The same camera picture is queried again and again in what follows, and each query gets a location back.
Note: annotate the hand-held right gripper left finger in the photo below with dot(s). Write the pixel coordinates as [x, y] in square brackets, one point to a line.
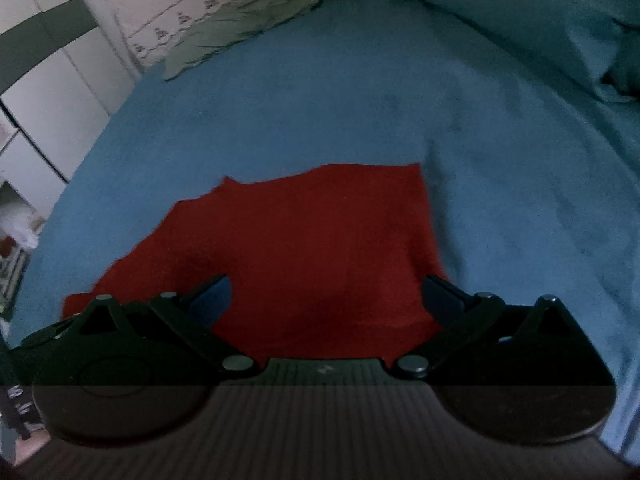
[216, 298]

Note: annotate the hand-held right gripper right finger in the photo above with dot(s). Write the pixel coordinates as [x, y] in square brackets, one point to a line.
[440, 296]

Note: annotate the red small garment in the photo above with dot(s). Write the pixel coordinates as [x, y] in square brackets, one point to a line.
[320, 255]

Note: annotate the blue bed sheet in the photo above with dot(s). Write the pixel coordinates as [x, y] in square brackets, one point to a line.
[310, 110]

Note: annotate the white wardrobe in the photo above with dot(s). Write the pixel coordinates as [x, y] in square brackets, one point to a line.
[45, 90]

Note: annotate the green patterned cloth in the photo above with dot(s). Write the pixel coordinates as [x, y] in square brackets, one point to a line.
[240, 25]

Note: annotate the teal blanket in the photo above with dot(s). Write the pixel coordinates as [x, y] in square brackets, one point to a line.
[520, 15]

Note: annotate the white embroidered pillow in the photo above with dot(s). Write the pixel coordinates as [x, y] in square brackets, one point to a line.
[200, 5]

